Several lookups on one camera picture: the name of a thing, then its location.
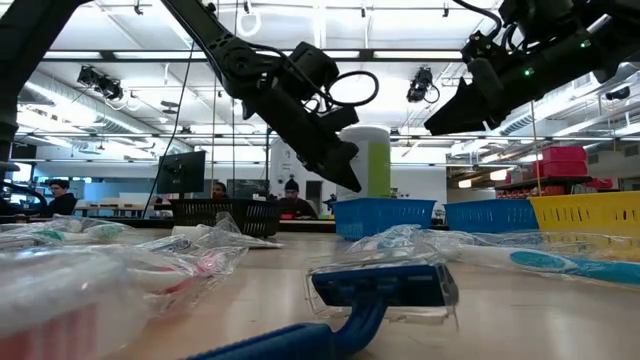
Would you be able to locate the silver ventilation duct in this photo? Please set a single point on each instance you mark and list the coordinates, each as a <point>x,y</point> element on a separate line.
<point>75,107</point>

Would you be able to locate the black ceiling-mounted camera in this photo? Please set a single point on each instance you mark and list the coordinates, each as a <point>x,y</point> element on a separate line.
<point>419,85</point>
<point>100,82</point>

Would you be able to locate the red white toothbrush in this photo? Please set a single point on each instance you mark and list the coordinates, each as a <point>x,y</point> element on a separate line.
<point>60,290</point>

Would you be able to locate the black monitor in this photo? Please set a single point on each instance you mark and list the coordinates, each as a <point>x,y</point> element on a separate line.
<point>181,172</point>

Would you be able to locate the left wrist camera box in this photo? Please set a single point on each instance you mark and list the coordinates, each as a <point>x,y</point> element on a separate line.
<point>315,62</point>

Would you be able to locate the blue slotted plastic basket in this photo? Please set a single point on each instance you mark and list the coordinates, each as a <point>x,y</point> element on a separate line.
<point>490,215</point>
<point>380,217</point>

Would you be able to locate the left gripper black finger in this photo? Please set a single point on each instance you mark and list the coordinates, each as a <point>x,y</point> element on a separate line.
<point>345,170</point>

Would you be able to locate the yellow slotted plastic basket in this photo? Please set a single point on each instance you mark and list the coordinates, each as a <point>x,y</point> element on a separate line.
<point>585,212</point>

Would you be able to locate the long ceiling light bar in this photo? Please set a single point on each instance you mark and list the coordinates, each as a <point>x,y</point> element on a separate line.
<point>107,55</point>

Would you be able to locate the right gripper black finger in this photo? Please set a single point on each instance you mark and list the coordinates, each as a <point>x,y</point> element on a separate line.
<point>462,112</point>

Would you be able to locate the dark storage shelf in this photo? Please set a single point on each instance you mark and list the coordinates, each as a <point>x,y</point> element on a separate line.
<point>545,180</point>

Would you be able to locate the blue disposable razor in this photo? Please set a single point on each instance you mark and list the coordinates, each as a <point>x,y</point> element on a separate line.
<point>380,287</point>

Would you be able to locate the white green wipes canister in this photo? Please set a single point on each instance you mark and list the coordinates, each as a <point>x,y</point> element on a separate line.
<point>362,165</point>

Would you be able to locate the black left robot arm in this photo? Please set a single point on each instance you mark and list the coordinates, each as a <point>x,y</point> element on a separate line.
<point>207,30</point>

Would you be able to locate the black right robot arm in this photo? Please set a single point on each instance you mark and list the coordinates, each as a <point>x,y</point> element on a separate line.
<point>545,15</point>

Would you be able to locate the blue white toothbrush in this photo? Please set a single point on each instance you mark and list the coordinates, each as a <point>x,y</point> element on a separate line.
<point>540,261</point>

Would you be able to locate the red storage box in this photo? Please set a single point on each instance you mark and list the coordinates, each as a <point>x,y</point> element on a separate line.
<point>560,169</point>
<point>564,153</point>
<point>599,183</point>

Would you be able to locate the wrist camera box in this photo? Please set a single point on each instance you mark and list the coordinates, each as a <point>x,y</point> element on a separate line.
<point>315,62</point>
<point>480,45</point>

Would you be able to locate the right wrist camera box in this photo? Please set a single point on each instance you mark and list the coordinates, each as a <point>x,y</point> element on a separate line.
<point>480,45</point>

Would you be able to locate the person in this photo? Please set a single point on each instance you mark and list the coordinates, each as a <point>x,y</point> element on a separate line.
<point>295,205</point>
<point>219,190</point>
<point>62,202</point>

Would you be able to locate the green white toothbrush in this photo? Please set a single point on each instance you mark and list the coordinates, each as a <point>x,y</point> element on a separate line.
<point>107,231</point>

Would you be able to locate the black slotted plastic basket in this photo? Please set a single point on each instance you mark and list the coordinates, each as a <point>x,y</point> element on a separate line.
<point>260,215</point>

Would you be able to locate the black aluminium table frame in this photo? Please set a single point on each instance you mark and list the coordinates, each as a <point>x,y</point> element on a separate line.
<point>307,226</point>

